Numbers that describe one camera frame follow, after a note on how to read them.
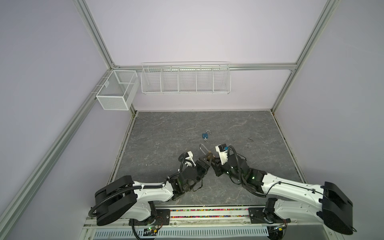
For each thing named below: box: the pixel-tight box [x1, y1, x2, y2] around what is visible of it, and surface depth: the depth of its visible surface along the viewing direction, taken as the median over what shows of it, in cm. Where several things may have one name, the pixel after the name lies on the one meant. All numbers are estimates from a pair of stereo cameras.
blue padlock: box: [202, 129, 211, 139], surface depth 107 cm
